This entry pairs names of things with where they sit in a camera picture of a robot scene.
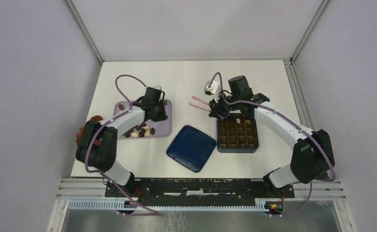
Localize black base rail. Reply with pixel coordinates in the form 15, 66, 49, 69
104, 178, 295, 207

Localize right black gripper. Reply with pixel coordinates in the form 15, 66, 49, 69
209, 90, 240, 120

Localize pink tongs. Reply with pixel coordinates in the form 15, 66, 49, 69
189, 96, 210, 112

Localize blue tin lid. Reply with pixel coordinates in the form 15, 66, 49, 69
166, 125, 216, 173

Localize purple chocolate tray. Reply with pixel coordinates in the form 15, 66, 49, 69
119, 99, 172, 140

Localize brown crumpled cloth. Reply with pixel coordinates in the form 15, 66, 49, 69
76, 115, 103, 145

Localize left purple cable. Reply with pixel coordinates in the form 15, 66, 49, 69
84, 74, 162, 217

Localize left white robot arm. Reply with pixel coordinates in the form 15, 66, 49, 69
75, 87, 168, 197

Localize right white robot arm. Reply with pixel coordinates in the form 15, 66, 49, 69
204, 75, 336, 197

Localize blue tin chocolate box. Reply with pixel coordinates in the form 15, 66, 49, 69
216, 114, 259, 154

